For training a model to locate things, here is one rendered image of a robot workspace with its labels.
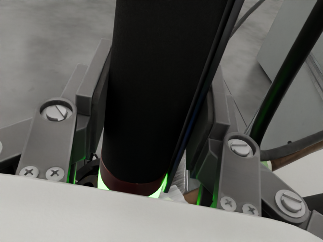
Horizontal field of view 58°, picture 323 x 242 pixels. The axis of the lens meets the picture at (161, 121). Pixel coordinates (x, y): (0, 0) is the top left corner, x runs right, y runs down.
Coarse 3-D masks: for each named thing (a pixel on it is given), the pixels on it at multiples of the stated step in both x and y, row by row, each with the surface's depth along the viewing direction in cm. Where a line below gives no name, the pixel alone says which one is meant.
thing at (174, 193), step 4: (172, 188) 22; (176, 188) 22; (160, 192) 22; (168, 192) 22; (172, 192) 22; (176, 192) 22; (180, 192) 22; (160, 196) 22; (164, 196) 22; (168, 196) 22; (172, 196) 22; (176, 196) 22; (180, 196) 22; (176, 200) 22; (180, 200) 22; (184, 200) 22
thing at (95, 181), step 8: (96, 160) 38; (80, 168) 39; (88, 168) 38; (96, 168) 38; (80, 176) 39; (88, 176) 37; (96, 176) 36; (80, 184) 37; (88, 184) 36; (96, 184) 34
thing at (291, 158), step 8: (320, 144) 30; (296, 152) 28; (304, 152) 29; (312, 152) 30; (272, 160) 27; (280, 160) 27; (288, 160) 28; (272, 168) 26; (192, 192) 23; (192, 200) 22
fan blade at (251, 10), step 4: (260, 0) 38; (264, 0) 37; (256, 4) 38; (260, 4) 37; (252, 8) 38; (256, 8) 37; (248, 12) 38; (252, 12) 37; (244, 16) 39; (248, 16) 37; (240, 20) 40; (244, 20) 37; (236, 24) 41; (240, 24) 37; (236, 28) 37; (232, 32) 37
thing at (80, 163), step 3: (90, 156) 47; (93, 156) 47; (84, 159) 53; (90, 159) 47; (78, 162) 60; (81, 162) 57; (84, 162) 53; (87, 162) 48; (78, 165) 60; (81, 165) 58; (78, 168) 61
